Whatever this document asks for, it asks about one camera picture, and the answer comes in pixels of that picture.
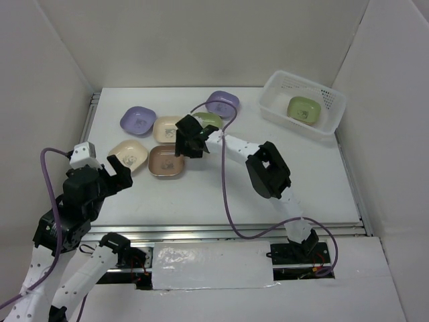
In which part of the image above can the green panda plate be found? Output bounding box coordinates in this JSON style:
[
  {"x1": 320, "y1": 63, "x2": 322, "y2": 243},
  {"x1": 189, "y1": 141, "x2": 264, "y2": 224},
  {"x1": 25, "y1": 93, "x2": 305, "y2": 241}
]
[
  {"x1": 287, "y1": 97, "x2": 322, "y2": 125},
  {"x1": 192, "y1": 112, "x2": 223, "y2": 129}
]

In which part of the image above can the brown panda plate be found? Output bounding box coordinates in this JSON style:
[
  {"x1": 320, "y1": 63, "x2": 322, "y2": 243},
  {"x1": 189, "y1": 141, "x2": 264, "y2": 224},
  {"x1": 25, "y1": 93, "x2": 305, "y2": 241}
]
[{"x1": 148, "y1": 145, "x2": 185, "y2": 177}]

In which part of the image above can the cream panda plate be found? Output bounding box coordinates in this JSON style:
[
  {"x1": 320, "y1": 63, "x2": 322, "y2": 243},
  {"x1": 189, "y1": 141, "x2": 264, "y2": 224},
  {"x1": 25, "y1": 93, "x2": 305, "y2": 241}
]
[
  {"x1": 153, "y1": 116, "x2": 181, "y2": 144},
  {"x1": 107, "y1": 140, "x2": 149, "y2": 172}
]

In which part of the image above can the cream panda plate front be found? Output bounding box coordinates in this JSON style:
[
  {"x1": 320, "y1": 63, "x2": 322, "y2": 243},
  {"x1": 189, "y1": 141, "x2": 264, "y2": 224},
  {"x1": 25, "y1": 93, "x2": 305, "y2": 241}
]
[{"x1": 107, "y1": 140, "x2": 149, "y2": 172}]

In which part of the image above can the purple panda plate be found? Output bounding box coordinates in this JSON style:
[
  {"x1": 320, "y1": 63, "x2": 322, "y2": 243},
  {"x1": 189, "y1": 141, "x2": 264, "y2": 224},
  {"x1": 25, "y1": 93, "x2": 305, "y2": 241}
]
[
  {"x1": 205, "y1": 91, "x2": 240, "y2": 119},
  {"x1": 119, "y1": 106, "x2": 157, "y2": 136}
]

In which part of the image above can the green panda plate front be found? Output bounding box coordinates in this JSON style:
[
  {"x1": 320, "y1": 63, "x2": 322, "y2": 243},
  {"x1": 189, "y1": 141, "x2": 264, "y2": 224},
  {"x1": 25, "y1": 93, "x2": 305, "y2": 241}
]
[{"x1": 287, "y1": 97, "x2": 322, "y2": 125}]

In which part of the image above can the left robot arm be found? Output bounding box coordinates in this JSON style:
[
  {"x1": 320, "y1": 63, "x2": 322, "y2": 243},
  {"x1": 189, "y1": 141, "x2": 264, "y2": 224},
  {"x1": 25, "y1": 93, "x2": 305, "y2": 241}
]
[{"x1": 1, "y1": 156, "x2": 150, "y2": 321}]

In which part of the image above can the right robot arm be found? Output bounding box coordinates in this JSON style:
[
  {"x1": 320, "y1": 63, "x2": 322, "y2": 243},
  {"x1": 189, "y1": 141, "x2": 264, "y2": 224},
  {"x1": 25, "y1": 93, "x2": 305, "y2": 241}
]
[{"x1": 175, "y1": 115, "x2": 319, "y2": 263}]

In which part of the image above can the white plastic bin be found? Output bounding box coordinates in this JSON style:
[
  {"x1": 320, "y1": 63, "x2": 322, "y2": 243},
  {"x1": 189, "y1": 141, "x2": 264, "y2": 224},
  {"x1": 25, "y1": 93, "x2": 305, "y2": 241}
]
[{"x1": 257, "y1": 70, "x2": 347, "y2": 142}]

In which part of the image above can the white foil cover sheet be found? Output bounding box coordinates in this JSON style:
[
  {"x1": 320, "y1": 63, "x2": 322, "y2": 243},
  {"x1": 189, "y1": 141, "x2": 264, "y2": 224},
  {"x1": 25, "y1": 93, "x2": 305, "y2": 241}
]
[{"x1": 152, "y1": 241, "x2": 274, "y2": 290}]

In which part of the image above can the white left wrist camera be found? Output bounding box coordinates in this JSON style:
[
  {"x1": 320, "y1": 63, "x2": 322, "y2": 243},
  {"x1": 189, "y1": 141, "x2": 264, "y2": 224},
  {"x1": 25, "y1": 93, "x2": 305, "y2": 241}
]
[{"x1": 70, "y1": 142, "x2": 100, "y2": 169}]

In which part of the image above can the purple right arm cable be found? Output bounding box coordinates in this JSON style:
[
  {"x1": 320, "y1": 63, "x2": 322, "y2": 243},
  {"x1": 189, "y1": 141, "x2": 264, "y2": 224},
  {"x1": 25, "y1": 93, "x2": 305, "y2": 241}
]
[{"x1": 189, "y1": 102, "x2": 339, "y2": 278}]

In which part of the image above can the aluminium table edge rail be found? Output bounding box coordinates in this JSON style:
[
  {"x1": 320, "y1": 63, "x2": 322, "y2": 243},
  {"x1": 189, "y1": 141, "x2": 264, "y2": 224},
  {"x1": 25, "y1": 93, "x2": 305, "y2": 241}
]
[{"x1": 82, "y1": 221, "x2": 367, "y2": 242}]

